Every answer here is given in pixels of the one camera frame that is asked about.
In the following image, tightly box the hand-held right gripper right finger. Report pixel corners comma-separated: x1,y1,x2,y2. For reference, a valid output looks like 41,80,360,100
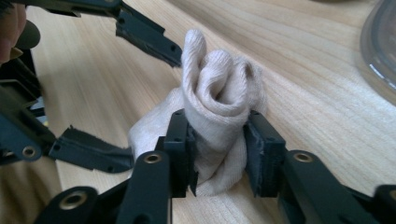
243,109,288,199

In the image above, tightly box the beige sock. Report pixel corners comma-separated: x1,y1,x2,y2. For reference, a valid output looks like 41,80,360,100
127,28,269,198

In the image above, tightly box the clear plastic container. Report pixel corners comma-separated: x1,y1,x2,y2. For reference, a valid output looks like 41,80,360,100
356,0,396,105

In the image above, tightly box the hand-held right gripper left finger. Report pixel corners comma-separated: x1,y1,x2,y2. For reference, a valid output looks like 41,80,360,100
154,108,200,199

